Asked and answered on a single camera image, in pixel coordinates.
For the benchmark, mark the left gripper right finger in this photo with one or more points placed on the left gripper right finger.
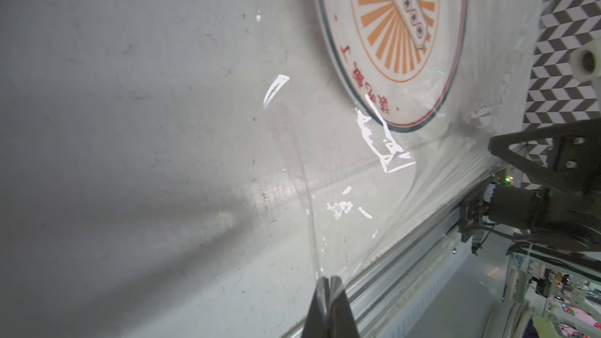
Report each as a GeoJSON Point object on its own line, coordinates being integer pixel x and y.
{"type": "Point", "coordinates": [342, 321]}

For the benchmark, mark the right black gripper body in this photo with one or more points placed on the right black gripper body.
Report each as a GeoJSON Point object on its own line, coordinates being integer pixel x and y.
{"type": "Point", "coordinates": [573, 164]}

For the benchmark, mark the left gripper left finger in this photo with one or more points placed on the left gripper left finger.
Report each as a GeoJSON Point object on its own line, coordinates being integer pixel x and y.
{"type": "Point", "coordinates": [317, 320]}

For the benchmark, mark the white plate orange pattern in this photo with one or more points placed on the white plate orange pattern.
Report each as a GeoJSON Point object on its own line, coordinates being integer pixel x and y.
{"type": "Point", "coordinates": [396, 58]}

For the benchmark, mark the clear plastic wrap sheet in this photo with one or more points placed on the clear plastic wrap sheet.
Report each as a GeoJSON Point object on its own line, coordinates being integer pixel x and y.
{"type": "Point", "coordinates": [366, 186]}

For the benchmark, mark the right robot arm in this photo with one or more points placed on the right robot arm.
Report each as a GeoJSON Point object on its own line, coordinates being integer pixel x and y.
{"type": "Point", "coordinates": [565, 213]}

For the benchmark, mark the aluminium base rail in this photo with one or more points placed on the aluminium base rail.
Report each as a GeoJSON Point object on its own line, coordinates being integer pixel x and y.
{"type": "Point", "coordinates": [390, 296]}

